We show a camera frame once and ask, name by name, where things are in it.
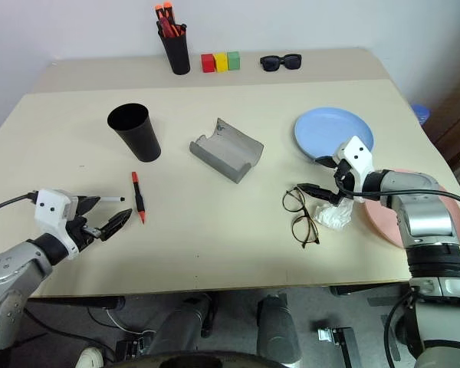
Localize dark grey rounded shape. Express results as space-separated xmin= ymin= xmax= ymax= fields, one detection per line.
xmin=255 ymin=292 xmax=303 ymax=366
xmin=147 ymin=292 xmax=216 ymax=356

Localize black floor cable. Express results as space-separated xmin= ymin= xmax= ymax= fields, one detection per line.
xmin=21 ymin=308 xmax=117 ymax=363

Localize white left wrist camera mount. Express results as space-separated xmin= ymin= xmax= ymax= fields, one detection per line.
xmin=34 ymin=188 xmax=81 ymax=261

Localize empty black cup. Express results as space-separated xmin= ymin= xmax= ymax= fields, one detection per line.
xmin=107 ymin=103 xmax=163 ymax=163

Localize brown wooden furniture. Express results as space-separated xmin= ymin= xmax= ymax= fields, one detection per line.
xmin=424 ymin=67 xmax=460 ymax=164

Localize metal floor bracket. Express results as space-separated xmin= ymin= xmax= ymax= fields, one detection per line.
xmin=316 ymin=327 xmax=360 ymax=367

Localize thin framed eyeglasses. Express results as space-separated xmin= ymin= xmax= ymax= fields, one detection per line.
xmin=282 ymin=186 xmax=320 ymax=250

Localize black floor box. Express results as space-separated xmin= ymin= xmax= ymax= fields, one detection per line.
xmin=116 ymin=330 xmax=155 ymax=362

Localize white shoe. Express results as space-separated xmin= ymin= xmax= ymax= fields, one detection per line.
xmin=75 ymin=346 xmax=105 ymax=368

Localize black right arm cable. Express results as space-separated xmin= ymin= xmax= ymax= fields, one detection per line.
xmin=337 ymin=179 xmax=460 ymax=271

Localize open grey glasses case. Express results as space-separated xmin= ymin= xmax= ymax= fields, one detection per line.
xmin=189 ymin=117 xmax=265 ymax=186

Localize light blue plate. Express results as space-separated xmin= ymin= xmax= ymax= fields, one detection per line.
xmin=294 ymin=107 xmax=376 ymax=163

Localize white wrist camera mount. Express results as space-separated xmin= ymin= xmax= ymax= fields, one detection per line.
xmin=34 ymin=188 xmax=81 ymax=261
xmin=332 ymin=135 xmax=376 ymax=193

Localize black sunglasses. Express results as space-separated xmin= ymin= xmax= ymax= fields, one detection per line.
xmin=259 ymin=53 xmax=303 ymax=73

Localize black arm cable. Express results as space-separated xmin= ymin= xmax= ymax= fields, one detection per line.
xmin=0 ymin=192 xmax=38 ymax=220
xmin=337 ymin=179 xmax=460 ymax=271

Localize black cup holding screwdrivers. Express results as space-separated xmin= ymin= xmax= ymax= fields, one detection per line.
xmin=157 ymin=24 xmax=192 ymax=76

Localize white floor cable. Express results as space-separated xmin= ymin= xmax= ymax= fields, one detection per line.
xmin=106 ymin=307 xmax=155 ymax=335

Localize red block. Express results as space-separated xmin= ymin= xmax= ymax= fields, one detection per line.
xmin=200 ymin=53 xmax=217 ymax=74

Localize red and black marker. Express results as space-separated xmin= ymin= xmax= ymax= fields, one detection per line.
xmin=130 ymin=171 xmax=147 ymax=225

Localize black table support bar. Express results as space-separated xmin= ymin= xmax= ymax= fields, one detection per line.
xmin=25 ymin=295 xmax=127 ymax=311

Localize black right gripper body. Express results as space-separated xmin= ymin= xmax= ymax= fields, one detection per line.
xmin=328 ymin=159 xmax=360 ymax=205

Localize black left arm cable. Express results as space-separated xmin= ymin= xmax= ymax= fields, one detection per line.
xmin=0 ymin=192 xmax=38 ymax=220

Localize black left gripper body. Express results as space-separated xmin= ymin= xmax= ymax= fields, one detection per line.
xmin=67 ymin=215 xmax=103 ymax=252

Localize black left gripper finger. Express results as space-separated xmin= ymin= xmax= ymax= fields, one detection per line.
xmin=77 ymin=195 xmax=101 ymax=222
xmin=98 ymin=208 xmax=133 ymax=242

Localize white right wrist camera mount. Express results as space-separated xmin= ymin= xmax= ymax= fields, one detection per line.
xmin=332 ymin=135 xmax=376 ymax=193

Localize black round rim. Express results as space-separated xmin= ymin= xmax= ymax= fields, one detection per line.
xmin=131 ymin=351 xmax=294 ymax=368

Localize pink plate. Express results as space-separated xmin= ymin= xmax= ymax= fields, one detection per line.
xmin=363 ymin=168 xmax=460 ymax=249

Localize blue round stool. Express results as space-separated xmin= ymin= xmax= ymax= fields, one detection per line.
xmin=410 ymin=103 xmax=432 ymax=127

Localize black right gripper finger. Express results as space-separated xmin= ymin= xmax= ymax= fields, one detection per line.
xmin=296 ymin=183 xmax=337 ymax=203
xmin=314 ymin=154 xmax=341 ymax=169

